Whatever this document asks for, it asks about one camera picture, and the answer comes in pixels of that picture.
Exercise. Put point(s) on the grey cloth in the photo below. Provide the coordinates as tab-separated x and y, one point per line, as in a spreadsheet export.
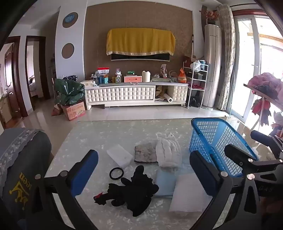
146	152

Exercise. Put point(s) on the patterned curtain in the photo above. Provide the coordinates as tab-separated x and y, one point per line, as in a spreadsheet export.
227	55

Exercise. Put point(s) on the white plastic jug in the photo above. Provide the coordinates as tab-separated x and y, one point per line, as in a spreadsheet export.
146	77

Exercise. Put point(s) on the black bag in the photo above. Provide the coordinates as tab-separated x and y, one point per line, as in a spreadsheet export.
194	102

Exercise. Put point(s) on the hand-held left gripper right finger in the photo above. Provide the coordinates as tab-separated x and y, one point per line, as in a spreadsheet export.
200	174

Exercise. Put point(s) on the blue plastic basket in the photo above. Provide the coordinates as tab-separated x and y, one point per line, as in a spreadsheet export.
212	132

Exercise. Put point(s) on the white paper roll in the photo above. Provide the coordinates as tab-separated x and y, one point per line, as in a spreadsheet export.
168	98

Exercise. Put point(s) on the white fluffy cloth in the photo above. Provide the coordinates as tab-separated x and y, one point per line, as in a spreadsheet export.
168	150

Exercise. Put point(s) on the light blue cloth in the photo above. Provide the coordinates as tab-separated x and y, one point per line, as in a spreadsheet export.
164	183

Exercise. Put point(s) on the wall television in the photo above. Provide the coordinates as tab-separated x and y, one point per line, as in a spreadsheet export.
141	57

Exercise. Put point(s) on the orange bag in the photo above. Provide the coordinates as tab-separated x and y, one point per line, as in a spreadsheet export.
182	77

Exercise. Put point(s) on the pink storage box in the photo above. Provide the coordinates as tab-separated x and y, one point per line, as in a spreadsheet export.
132	79

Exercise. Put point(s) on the black plush toy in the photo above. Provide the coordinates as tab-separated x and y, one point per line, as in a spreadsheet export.
134	190

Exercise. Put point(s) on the clothes drying rack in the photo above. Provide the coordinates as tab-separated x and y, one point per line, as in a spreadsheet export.
256	88

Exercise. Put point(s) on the white pad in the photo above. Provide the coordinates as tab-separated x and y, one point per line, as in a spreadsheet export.
188	196

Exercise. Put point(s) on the white tufted television cabinet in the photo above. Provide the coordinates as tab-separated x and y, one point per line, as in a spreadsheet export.
119	94

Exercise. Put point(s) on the wooden door frame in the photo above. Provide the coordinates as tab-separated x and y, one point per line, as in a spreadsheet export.
44	77
17	88

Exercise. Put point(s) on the pink cardboard box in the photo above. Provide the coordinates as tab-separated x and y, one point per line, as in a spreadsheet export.
74	110

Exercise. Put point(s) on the vase of dried flowers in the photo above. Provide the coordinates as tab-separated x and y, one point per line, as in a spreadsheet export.
210	15

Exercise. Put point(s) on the floor-standing air conditioner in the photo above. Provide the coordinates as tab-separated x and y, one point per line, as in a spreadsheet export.
211	66

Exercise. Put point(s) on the blue wall clock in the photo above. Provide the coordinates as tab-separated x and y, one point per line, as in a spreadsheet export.
70	19

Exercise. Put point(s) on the chair with grey cover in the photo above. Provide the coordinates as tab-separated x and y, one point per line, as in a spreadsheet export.
22	159

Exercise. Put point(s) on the green plastic bag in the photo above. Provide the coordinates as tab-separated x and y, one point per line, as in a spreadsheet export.
69	90

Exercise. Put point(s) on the red and white box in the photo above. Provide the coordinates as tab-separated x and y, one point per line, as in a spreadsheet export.
103	71

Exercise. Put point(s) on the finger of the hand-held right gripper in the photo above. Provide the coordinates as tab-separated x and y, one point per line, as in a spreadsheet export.
240	156
265	139

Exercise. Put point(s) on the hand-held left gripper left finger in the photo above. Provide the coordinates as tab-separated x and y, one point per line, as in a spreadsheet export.
86	168

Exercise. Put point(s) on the pink clothing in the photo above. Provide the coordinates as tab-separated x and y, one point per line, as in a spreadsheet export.
265	83

